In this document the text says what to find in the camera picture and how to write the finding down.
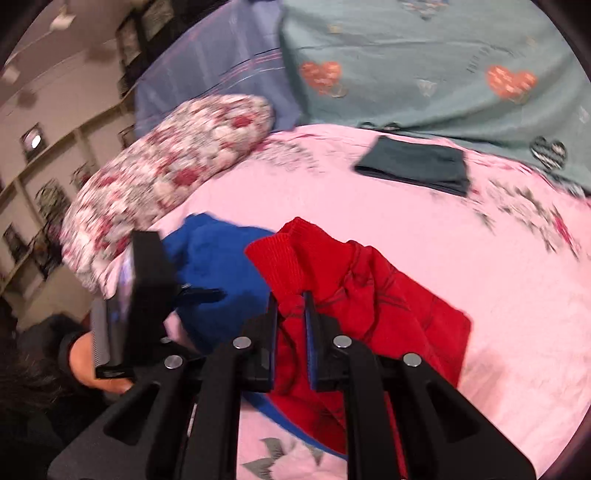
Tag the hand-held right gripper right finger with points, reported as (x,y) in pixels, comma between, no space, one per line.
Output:
(310,337)

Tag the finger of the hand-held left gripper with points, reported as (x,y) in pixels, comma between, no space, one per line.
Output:
(203,295)

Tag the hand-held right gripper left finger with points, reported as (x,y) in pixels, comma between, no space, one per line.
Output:
(273,332)

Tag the blue garment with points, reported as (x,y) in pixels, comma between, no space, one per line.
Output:
(217,258)

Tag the red pants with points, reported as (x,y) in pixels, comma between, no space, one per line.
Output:
(369,295)

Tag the person's left forearm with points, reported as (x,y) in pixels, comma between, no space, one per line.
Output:
(41,364)

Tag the person's left hand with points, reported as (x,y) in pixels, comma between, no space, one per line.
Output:
(85,357)

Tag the red floral pillow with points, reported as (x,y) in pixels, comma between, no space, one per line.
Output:
(161,180)

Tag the pink floral bed sheet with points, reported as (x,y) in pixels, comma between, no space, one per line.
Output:
(508,323)

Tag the folded dark green cloth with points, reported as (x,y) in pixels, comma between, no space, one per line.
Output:
(415,161)

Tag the blue striped blanket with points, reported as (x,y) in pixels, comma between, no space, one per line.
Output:
(207,60)

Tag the white ceiling lamp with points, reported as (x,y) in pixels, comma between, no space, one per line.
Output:
(62,19)

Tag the teal quilt with hearts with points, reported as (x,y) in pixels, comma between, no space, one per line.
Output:
(415,46)

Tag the white wall shelf unit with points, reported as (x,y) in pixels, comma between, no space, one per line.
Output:
(55,184)

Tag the dark wall rack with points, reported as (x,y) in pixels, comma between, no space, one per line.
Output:
(138,41)

